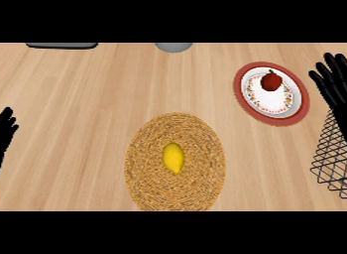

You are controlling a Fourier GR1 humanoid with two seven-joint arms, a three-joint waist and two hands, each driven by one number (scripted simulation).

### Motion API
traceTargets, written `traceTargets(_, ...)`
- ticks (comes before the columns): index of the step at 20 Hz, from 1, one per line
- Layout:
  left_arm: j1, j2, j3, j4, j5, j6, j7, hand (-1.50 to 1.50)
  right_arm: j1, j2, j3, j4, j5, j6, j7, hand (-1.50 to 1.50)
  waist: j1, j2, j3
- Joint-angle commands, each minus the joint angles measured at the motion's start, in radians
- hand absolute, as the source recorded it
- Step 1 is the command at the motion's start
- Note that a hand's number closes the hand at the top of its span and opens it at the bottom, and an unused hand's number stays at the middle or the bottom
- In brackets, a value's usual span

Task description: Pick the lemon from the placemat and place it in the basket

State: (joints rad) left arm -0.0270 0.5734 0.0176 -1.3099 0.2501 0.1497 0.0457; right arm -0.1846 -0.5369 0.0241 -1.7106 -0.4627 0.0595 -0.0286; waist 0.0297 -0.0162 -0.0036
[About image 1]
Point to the grey round object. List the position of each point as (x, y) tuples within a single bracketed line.
[(173, 47)]

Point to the yellow lemon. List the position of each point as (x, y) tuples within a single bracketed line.
[(173, 158)]

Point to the round woven straw placemat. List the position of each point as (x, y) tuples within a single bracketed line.
[(175, 162)]

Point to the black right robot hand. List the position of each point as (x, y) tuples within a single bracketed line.
[(344, 96)]

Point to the red apple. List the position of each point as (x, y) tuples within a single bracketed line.
[(271, 81)]

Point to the red rimmed white plate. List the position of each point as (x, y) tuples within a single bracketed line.
[(272, 93)]

